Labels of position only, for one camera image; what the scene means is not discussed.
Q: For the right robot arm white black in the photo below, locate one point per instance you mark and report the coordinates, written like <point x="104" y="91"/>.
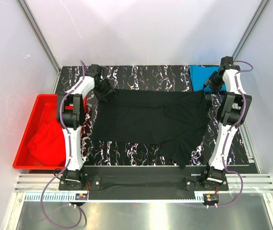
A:
<point x="230" y="115"/>

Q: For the right connector board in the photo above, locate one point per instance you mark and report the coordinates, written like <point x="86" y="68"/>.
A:
<point x="211" y="198"/>

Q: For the folded blue t shirt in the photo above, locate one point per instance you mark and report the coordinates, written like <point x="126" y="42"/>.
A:
<point x="199" y="75"/>

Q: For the connector board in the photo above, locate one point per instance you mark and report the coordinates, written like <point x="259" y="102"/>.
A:
<point x="211" y="198"/>
<point x="81" y="196"/>

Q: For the black t shirt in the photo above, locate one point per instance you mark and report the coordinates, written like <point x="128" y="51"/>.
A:
<point x="175" y="120"/>

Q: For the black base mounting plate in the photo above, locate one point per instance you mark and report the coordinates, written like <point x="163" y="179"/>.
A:
<point x="185" y="190"/>

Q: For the right aluminium frame post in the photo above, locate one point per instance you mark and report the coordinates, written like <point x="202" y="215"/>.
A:
<point x="250" y="27"/>

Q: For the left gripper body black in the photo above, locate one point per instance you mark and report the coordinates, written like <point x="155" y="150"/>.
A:
<point x="104" y="89"/>

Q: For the white cable duct strip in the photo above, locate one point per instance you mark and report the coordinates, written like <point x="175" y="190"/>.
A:
<point x="70" y="197"/>

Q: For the left connector board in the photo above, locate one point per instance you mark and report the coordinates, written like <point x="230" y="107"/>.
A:
<point x="81" y="196"/>

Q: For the left aluminium frame post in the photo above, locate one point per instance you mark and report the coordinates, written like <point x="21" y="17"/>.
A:
<point x="38" y="33"/>

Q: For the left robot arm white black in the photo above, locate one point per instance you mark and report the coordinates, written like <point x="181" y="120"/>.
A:
<point x="71" y="116"/>

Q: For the aluminium frame post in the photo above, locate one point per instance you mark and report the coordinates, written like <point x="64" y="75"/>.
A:
<point x="38" y="33"/>
<point x="250" y="27"/>

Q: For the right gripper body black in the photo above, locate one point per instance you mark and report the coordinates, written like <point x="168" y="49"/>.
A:
<point x="214" y="82"/>

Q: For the red t shirt in bin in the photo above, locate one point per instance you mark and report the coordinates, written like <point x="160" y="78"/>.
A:
<point x="47" y="145"/>

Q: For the red plastic bin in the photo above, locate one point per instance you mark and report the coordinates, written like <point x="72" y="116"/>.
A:
<point x="44" y="110"/>

